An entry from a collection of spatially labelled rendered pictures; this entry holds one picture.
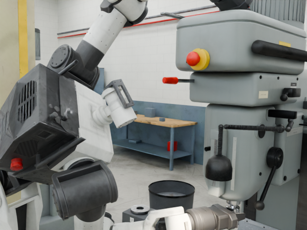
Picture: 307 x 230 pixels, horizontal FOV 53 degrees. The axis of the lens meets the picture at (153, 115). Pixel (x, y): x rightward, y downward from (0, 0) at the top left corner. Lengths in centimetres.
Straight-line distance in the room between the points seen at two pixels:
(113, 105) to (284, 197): 90
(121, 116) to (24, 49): 165
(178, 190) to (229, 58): 270
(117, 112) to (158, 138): 633
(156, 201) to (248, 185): 211
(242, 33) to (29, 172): 70
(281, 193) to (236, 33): 84
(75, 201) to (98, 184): 7
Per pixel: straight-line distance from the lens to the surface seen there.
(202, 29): 91
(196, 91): 102
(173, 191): 346
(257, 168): 104
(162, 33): 713
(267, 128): 86
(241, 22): 86
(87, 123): 89
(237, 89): 94
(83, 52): 106
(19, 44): 243
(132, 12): 108
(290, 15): 125
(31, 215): 125
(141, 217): 145
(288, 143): 117
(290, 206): 149
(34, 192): 125
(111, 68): 842
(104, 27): 107
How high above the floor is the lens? 170
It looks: 6 degrees down
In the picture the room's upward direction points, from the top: 1 degrees clockwise
